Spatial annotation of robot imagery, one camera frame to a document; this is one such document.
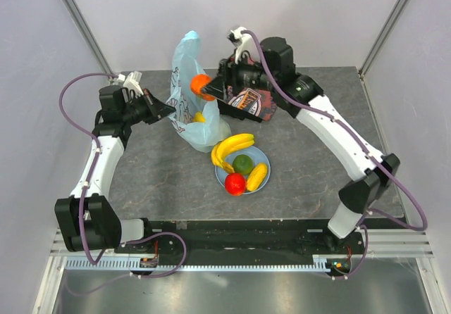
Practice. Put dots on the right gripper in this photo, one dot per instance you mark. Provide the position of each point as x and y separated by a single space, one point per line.
227 74

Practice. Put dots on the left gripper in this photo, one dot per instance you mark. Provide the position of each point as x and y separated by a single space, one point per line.
156 108

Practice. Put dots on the orange persimmon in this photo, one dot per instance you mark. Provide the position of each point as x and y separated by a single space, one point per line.
197 84

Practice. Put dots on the yellow banana bunch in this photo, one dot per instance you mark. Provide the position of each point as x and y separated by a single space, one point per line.
199 118
228 146

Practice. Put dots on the light blue plastic bag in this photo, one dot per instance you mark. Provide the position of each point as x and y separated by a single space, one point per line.
200 136

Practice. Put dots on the green mango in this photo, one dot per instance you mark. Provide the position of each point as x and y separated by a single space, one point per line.
243 164

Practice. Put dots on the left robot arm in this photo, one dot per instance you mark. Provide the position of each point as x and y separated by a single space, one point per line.
86 212

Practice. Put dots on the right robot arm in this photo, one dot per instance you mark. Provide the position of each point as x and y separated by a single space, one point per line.
305 101

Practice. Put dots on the folded red t-shirt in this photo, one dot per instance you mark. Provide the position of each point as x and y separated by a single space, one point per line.
248 92

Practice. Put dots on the blue plate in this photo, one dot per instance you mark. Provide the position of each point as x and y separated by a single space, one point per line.
257 155

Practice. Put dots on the yellow mango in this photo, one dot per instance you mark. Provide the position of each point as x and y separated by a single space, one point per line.
256 177

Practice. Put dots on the red apple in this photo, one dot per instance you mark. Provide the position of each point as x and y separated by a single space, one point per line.
235 184

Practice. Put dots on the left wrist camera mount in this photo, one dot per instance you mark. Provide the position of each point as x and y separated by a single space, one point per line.
131 82

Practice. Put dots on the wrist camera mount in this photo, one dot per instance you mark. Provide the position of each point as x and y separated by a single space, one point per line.
131 82
242 42

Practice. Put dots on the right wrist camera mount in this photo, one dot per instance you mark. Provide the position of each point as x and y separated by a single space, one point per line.
242 42

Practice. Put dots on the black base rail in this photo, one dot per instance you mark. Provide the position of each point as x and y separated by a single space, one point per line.
300 237

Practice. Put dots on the white cable duct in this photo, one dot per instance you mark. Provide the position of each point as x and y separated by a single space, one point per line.
135 264

